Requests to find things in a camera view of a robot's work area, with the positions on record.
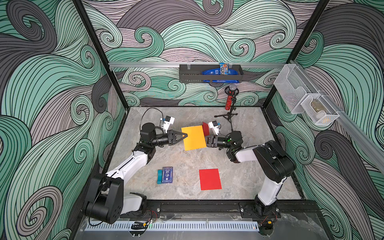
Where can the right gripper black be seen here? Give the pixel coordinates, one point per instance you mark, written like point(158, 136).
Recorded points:
point(213, 141)

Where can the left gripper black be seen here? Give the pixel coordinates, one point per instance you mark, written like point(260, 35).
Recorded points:
point(171, 135)

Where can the red square paper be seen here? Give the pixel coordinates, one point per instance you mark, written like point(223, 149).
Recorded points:
point(210, 179)
point(206, 129)

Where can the orange square paper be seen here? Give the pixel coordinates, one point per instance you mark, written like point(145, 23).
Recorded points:
point(195, 139)

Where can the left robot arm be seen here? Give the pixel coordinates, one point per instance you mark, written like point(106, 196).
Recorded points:
point(105, 200)

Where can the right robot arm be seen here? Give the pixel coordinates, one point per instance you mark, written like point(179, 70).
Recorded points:
point(274, 161)

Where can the black mini tripod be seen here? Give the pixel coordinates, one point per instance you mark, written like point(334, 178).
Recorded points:
point(229, 115)

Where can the blue card box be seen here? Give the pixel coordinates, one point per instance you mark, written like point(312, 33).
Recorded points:
point(167, 175)

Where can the teal small block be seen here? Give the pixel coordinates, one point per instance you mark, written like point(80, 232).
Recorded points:
point(159, 177)

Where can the blue snack package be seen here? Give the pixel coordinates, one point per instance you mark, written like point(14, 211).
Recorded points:
point(223, 69)

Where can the clear plastic bin large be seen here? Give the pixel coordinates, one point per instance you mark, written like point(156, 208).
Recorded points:
point(289, 83)

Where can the clear plastic bin small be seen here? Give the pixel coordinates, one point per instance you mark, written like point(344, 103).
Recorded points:
point(319, 110)

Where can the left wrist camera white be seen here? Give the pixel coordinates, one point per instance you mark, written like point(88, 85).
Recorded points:
point(166, 123)

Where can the black wall shelf basket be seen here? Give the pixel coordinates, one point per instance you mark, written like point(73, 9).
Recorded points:
point(193, 74)

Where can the black front base frame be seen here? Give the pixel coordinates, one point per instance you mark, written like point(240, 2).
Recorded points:
point(247, 209)

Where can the aluminium rail back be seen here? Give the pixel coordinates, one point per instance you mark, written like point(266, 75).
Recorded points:
point(177, 64)

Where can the aluminium rail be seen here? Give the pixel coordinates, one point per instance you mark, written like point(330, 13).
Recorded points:
point(373, 152)
point(177, 64)

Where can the white slotted cable duct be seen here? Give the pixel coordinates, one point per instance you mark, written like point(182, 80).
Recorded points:
point(198, 226)

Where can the aluminium rail right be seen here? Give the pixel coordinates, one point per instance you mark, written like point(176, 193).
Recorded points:
point(373, 152)

